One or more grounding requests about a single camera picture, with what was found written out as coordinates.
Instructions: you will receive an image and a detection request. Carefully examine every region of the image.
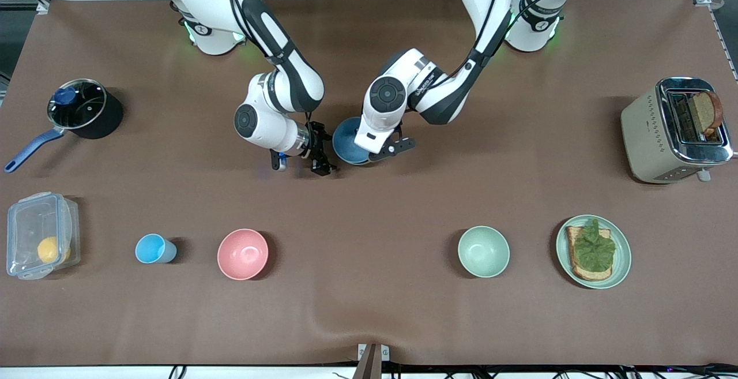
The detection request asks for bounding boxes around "brown bread slice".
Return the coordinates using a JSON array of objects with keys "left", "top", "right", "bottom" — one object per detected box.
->
[{"left": 689, "top": 91, "right": 724, "bottom": 137}]

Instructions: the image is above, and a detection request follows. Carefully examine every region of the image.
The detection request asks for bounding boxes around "green lettuce leaf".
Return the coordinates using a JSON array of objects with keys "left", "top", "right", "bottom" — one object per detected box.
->
[{"left": 573, "top": 218, "right": 616, "bottom": 272}]

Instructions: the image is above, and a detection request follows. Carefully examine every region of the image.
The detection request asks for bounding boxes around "pink bowl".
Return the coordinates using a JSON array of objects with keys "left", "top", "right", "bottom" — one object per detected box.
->
[{"left": 217, "top": 228, "right": 269, "bottom": 281}]

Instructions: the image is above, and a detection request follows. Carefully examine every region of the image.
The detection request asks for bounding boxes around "black pot blue handle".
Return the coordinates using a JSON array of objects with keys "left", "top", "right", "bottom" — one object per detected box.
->
[{"left": 4, "top": 78, "right": 124, "bottom": 174}]

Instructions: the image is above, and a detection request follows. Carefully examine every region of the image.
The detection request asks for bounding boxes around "toasted bread slice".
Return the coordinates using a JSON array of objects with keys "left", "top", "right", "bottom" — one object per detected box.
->
[{"left": 566, "top": 226, "right": 613, "bottom": 282}]

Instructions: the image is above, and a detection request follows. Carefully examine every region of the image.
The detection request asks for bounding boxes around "glass lid blue knob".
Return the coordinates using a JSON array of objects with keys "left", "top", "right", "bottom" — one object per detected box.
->
[{"left": 47, "top": 80, "right": 108, "bottom": 130}]

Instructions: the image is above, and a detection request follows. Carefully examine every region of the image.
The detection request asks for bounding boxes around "beige metal toaster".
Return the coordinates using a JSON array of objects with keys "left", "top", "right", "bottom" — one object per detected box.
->
[{"left": 621, "top": 77, "right": 734, "bottom": 184}]

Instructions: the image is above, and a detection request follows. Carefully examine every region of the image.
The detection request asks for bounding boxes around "clear plastic lidded container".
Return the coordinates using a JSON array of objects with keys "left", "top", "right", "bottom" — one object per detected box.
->
[{"left": 6, "top": 192, "right": 81, "bottom": 280}]

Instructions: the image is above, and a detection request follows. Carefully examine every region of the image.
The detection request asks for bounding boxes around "blue bowl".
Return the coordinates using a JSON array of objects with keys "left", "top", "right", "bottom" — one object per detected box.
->
[{"left": 332, "top": 117, "right": 372, "bottom": 164}]

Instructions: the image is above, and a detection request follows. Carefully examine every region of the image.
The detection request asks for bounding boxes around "yellow lemon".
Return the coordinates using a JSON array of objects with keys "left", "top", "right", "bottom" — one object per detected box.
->
[{"left": 37, "top": 236, "right": 71, "bottom": 264}]

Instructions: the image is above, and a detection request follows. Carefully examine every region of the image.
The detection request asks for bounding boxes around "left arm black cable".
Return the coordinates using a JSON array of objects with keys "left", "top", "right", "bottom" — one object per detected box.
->
[{"left": 441, "top": 0, "right": 583, "bottom": 88}]

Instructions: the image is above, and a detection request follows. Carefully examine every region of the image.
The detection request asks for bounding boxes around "light blue cup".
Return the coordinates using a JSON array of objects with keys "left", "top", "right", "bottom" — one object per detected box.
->
[{"left": 135, "top": 234, "right": 178, "bottom": 264}]

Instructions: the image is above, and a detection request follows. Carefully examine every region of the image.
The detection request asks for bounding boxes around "pale green plate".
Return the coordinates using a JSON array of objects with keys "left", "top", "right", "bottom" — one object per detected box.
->
[{"left": 556, "top": 215, "right": 632, "bottom": 290}]

